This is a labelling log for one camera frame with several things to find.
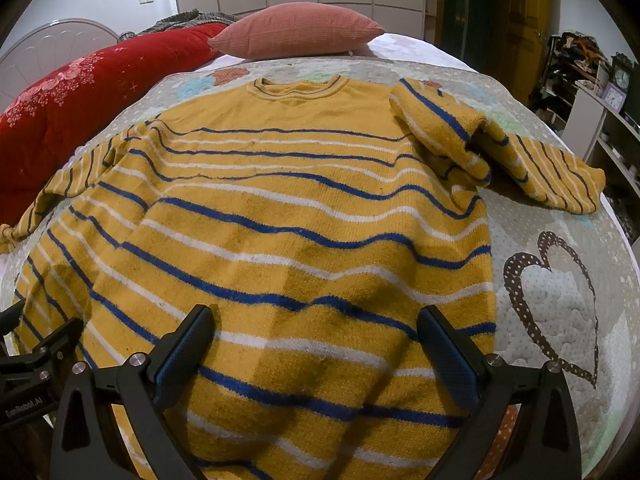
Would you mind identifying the pink square cushion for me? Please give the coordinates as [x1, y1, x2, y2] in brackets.
[208, 2, 385, 61]

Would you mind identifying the white arched headboard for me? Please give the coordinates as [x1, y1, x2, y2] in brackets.
[0, 18, 118, 110]

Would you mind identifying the small purple alarm clock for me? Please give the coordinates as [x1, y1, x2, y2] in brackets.
[602, 82, 626, 113]

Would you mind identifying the pink white fleece bedsheet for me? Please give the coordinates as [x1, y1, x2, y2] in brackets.
[192, 31, 482, 74]

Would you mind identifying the white cluttered shelf unit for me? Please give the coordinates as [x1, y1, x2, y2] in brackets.
[529, 32, 639, 244]

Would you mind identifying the grey knitted blanket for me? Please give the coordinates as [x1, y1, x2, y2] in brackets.
[117, 9, 239, 44]

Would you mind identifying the red floral bolster pillow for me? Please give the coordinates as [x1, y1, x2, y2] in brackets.
[1, 23, 226, 224]

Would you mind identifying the yellow striped knit sweater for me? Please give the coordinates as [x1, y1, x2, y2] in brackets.
[1, 75, 605, 479]

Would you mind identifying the brown wooden door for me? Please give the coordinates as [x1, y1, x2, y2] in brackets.
[492, 0, 550, 105]

